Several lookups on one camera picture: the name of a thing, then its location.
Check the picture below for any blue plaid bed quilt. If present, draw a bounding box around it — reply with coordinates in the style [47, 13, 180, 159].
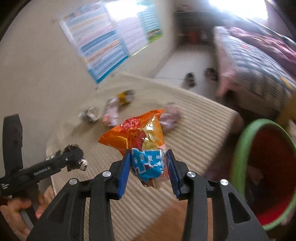
[213, 26, 295, 115]

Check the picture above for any left dark shoe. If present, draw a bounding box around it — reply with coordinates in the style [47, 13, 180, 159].
[185, 72, 196, 88]

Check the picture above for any dark shelf table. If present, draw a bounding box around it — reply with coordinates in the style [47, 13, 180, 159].
[174, 11, 215, 45]

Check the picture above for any red bin green rim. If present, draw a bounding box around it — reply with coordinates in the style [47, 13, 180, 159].
[230, 118, 295, 231]

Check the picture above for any striped beige tablecloth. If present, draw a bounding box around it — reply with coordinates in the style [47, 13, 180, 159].
[47, 74, 240, 240]

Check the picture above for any white chart wall poster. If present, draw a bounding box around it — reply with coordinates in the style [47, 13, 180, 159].
[105, 1, 149, 56]

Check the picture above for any pink Pocky box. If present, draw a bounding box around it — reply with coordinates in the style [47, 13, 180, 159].
[102, 97, 119, 126]

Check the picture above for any person's left hand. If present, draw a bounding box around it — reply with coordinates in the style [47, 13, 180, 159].
[1, 185, 55, 240]

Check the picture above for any green number wall poster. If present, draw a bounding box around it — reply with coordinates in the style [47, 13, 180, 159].
[138, 1, 163, 44]

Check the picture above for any purple crumpled duvet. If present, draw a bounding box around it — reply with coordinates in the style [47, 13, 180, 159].
[229, 27, 295, 77]

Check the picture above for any orange snack bag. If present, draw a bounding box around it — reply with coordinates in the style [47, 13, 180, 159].
[98, 109, 169, 189]

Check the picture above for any dark shoe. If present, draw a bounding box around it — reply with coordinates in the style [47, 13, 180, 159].
[205, 68, 218, 81]
[185, 72, 196, 88]

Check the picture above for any pink wrapper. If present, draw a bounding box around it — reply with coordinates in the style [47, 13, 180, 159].
[159, 102, 182, 132]

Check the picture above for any right dark shoe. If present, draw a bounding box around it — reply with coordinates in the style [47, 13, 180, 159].
[205, 68, 218, 81]

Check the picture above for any yellow wrapper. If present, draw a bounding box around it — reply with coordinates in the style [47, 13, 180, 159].
[117, 89, 135, 105]

